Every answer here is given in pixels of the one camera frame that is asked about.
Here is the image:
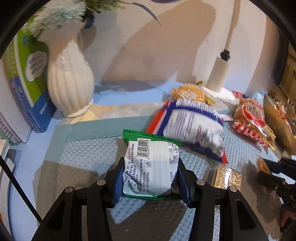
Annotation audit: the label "gold ribbed bowl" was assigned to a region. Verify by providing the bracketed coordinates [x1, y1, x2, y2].
[263, 94, 295, 156]

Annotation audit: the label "light blue textured mat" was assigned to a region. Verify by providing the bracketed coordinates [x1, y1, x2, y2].
[36, 114, 281, 240]

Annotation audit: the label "black cable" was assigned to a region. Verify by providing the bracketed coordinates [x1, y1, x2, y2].
[0, 155, 43, 224]

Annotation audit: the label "round yellow cracker pack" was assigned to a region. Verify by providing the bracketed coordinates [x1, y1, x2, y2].
[171, 81, 216, 106]

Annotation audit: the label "green white snack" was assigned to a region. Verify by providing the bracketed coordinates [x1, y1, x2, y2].
[122, 129, 182, 199]

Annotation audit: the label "stack of flat books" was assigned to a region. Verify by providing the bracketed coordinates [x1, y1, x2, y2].
[0, 140, 15, 234]

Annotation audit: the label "blue white red snack bag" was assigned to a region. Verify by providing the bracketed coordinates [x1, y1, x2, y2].
[146, 99, 228, 164]

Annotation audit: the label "blue white artificial flowers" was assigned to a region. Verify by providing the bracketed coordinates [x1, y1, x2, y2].
[28, 1, 158, 38]

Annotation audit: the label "white ribbed ceramic vase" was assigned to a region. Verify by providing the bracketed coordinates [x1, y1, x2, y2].
[38, 22, 94, 118]

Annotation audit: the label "red striped snack bag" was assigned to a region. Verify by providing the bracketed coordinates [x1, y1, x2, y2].
[232, 90, 276, 150]

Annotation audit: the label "person's right hand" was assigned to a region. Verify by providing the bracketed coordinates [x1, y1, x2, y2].
[280, 209, 296, 227]

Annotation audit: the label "clear green edged biscuit pack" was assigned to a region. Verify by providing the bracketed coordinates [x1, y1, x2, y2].
[203, 161, 242, 190]

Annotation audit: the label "spiral bound notebooks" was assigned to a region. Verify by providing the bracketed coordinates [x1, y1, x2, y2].
[1, 111, 32, 145]

